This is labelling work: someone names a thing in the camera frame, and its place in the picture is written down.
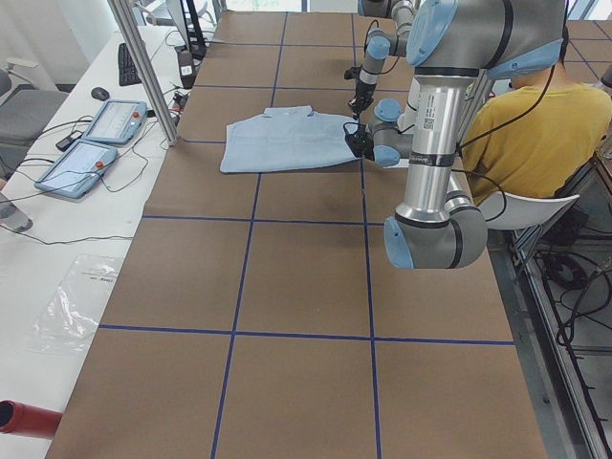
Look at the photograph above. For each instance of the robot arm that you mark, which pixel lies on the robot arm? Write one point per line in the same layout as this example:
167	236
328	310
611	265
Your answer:
387	33
448	44

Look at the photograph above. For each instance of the blue teach pendant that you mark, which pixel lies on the blue teach pendant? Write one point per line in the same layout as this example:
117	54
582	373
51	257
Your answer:
116	122
80	167

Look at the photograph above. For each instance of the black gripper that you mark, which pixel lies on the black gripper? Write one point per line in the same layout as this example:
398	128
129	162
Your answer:
361	90
364	145

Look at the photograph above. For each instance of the aluminium frame post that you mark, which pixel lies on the aluminium frame post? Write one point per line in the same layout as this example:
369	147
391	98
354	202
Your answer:
136	47

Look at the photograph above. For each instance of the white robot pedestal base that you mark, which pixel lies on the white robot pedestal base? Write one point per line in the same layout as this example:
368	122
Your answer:
417	114

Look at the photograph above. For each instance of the black keyboard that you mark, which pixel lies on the black keyboard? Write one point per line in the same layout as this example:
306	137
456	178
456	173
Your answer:
128	72

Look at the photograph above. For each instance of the far blue teach pendant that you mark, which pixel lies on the far blue teach pendant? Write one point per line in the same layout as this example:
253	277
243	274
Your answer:
116	122

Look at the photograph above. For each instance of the red cylinder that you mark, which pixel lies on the red cylinder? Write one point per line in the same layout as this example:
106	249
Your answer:
28	420

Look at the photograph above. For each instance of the clear plastic bag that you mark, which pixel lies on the clear plastic bag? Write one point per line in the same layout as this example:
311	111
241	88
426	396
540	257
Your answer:
67	325

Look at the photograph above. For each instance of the person in yellow shirt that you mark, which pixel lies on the person in yellow shirt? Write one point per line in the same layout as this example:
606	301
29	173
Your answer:
531	140

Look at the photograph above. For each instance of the black computer mouse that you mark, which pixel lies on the black computer mouse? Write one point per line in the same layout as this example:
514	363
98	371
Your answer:
100	93

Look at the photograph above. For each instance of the grey office chair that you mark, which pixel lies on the grey office chair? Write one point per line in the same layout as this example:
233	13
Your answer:
26	112

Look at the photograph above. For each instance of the near blue teach pendant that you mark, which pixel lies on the near blue teach pendant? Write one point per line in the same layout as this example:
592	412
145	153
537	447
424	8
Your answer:
80	167

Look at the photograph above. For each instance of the light blue button shirt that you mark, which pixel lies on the light blue button shirt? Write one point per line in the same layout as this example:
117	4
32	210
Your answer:
286	138

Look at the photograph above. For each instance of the clear water bottle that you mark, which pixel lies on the clear water bottle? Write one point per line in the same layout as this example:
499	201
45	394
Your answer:
13	217

